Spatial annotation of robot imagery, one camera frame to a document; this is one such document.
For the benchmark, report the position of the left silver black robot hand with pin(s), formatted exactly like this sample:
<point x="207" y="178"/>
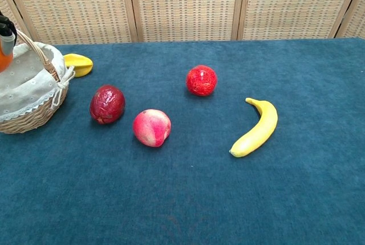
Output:
<point x="8" y="32"/>

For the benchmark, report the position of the orange fruit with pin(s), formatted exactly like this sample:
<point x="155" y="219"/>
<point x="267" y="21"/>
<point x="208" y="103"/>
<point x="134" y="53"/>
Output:
<point x="5" y="61"/>

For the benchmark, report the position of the wicker basket with cloth liner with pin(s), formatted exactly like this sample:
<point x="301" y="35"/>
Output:
<point x="28" y="91"/>

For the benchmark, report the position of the woven folding screen panel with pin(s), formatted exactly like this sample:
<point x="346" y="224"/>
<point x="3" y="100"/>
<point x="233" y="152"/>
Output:
<point x="77" y="5"/>
<point x="355" y="20"/>
<point x="8" y="8"/>
<point x="296" y="5"/>
<point x="188" y="5"/>

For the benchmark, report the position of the yellow starfruit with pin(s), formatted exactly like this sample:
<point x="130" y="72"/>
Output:
<point x="80" y="65"/>

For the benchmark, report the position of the dark red apple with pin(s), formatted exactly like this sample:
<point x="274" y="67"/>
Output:
<point x="107" y="105"/>

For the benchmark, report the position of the pink peach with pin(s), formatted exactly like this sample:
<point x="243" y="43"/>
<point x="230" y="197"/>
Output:
<point x="151" y="128"/>

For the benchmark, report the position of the red pomegranate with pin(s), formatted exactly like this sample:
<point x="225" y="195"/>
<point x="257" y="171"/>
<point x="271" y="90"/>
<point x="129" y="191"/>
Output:
<point x="202" y="81"/>

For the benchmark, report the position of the blue table mat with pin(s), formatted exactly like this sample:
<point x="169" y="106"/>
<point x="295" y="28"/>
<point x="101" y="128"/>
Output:
<point x="199" y="188"/>

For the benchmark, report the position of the yellow banana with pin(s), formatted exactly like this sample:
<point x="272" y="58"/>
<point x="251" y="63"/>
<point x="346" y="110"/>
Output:
<point x="262" y="128"/>

